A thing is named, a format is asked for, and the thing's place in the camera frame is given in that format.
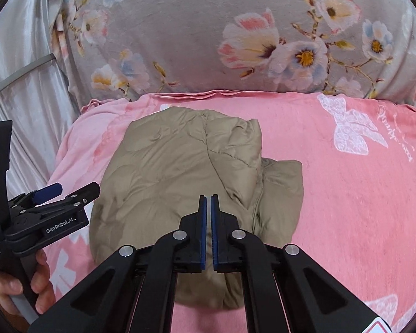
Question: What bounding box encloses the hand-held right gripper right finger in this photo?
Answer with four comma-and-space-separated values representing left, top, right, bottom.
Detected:
210, 193, 393, 333

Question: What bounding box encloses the silver satin cloth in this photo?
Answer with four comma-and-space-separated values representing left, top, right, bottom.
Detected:
0, 0, 81, 190

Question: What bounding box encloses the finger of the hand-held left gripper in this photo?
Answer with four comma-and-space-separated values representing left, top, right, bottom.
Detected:
35, 182, 101, 218
9, 182, 63, 213

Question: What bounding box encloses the pink blanket with white bows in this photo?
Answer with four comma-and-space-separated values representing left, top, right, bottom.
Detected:
45, 91, 416, 333

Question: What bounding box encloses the grey floral blanket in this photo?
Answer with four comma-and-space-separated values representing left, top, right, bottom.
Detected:
43, 0, 416, 112

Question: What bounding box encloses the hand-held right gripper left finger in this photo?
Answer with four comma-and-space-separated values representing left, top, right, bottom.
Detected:
28, 195, 208, 333

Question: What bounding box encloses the tan quilted puffer jacket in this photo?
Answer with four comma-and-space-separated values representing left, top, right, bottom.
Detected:
89, 106, 305, 310

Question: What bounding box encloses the grey strap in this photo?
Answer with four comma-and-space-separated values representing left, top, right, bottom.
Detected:
0, 53, 57, 100

